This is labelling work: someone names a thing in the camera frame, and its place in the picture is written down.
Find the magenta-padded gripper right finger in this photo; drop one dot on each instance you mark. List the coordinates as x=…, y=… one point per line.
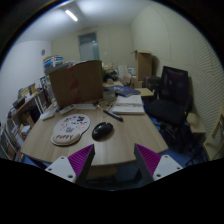
x=166, y=166

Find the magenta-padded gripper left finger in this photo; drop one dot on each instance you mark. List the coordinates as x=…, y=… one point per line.
x=63, y=168

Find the black computer mouse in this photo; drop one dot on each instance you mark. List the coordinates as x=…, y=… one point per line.
x=101, y=130

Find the round printed mouse pad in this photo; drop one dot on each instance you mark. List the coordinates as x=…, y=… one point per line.
x=70, y=129

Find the wooden stool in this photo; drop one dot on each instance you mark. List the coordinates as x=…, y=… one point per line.
x=196, y=122

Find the wooden chair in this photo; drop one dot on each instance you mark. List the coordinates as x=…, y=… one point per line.
x=215, y=141

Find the black office chair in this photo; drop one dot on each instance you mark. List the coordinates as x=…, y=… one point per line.
x=168, y=111

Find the small white device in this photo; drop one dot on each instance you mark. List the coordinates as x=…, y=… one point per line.
x=48, y=115

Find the white remote control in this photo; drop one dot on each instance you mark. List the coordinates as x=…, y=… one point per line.
x=67, y=109

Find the white paper sheet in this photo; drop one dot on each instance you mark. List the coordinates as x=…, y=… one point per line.
x=85, y=106

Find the cluttered shelf unit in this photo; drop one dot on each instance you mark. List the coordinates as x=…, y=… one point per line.
x=20, y=113

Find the white book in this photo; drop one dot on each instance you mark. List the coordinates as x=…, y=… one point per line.
x=128, y=105

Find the black pen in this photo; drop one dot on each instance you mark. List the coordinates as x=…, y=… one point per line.
x=113, y=115

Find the small wooden side table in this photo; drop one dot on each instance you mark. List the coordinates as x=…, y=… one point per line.
x=144, y=91

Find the large brown cardboard box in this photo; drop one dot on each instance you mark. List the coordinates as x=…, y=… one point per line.
x=78, y=83

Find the blue book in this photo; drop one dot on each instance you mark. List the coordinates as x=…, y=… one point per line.
x=124, y=90

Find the tall open cardboard box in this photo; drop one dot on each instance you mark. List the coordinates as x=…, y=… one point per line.
x=144, y=66

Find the blue and white box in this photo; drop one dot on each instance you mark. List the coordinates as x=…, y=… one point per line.
x=53, y=61

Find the grey door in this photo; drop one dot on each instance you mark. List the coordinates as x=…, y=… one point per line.
x=89, y=46

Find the ceiling tube light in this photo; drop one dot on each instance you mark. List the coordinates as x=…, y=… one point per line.
x=71, y=15

